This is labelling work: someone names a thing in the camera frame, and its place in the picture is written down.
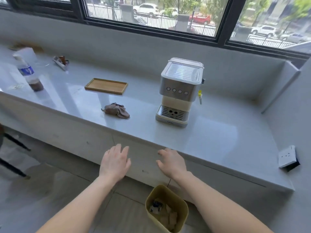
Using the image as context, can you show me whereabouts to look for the person's right hand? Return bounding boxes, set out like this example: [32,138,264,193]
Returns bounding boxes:
[156,148,189,182]

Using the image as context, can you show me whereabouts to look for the person's left hand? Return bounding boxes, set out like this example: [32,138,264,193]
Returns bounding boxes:
[99,144,132,183]

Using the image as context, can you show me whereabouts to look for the olive green waste bin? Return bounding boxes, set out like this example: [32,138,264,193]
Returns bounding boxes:
[145,184,189,233]

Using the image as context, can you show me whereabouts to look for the grey-brown cleaning cloth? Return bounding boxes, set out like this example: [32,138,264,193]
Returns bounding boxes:
[101,102,131,119]

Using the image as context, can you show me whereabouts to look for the white and steel coffee machine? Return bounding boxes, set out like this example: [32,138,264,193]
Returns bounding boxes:
[155,57,205,128]

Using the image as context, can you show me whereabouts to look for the person's right forearm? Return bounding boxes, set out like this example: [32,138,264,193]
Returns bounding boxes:
[175,172,275,233]

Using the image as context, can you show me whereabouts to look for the person's left forearm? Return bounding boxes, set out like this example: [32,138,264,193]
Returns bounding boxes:
[36,176,120,233]

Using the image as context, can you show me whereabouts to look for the wooden tray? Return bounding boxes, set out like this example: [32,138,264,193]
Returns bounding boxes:
[84,78,129,95]

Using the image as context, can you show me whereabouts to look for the black chair legs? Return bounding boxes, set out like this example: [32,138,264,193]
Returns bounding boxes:
[0,123,31,180]

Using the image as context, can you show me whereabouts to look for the plastic bottle with blue label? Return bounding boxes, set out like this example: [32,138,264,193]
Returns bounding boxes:
[13,47,45,92]

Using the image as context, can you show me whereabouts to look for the black fence with stone pillars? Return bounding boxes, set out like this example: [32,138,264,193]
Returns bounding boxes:
[86,3,298,49]

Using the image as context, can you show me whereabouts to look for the small red car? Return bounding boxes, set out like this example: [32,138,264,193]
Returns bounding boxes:
[189,13,211,25]

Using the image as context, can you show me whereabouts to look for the white car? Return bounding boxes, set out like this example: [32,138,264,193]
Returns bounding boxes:
[133,3,160,18]

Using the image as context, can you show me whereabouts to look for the white suv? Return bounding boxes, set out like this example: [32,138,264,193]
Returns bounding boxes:
[251,25,278,38]

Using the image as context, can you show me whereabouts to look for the light grey sedan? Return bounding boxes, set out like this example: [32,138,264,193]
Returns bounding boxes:
[279,32,305,44]

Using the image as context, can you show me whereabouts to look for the white wall socket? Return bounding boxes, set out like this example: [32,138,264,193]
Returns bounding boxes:
[278,145,301,172]

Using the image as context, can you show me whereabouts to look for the white-handled portafilter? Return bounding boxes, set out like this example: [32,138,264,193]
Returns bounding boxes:
[53,56,70,71]

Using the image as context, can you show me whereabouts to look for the black window frame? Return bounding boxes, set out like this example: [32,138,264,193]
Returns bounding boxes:
[0,0,311,60]

